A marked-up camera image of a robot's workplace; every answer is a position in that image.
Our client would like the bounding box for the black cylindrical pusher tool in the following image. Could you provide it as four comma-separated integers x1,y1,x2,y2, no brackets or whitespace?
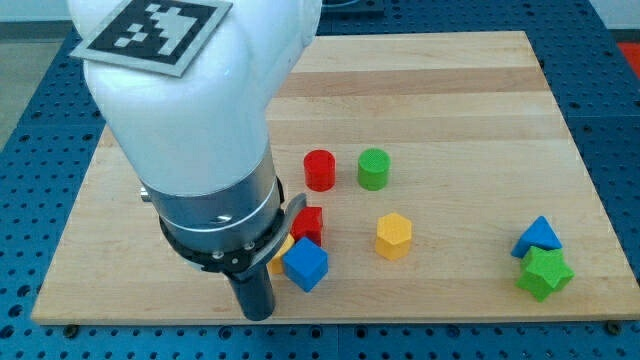
228,268,275,321

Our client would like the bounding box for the red star block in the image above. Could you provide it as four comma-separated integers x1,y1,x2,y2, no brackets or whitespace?
291,206,324,247

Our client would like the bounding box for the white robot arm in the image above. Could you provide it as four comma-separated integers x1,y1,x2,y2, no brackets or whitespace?
68,0,322,321

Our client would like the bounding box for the green star block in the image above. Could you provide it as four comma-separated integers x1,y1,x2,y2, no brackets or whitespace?
515,246,575,302

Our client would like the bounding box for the yellow block behind pusher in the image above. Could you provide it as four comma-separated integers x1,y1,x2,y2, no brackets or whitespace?
267,234,295,275

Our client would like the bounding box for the blue cube block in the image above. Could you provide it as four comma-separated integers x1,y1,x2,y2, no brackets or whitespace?
283,237,329,292

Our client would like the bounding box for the red cylinder block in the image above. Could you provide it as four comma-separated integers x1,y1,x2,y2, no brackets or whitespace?
303,149,336,192

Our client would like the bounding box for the yellow hexagon block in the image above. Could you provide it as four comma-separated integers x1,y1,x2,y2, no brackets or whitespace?
375,213,413,261

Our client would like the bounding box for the green cylinder block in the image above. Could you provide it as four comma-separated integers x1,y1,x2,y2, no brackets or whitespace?
357,148,391,191

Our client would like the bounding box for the light wooden board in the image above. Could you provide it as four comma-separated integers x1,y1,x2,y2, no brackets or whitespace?
30,30,640,326

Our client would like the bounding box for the black white fiducial marker tag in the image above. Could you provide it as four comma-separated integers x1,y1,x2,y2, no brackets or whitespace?
71,0,232,77

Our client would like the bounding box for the blue triangle block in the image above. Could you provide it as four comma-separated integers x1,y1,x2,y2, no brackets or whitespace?
511,216,563,258

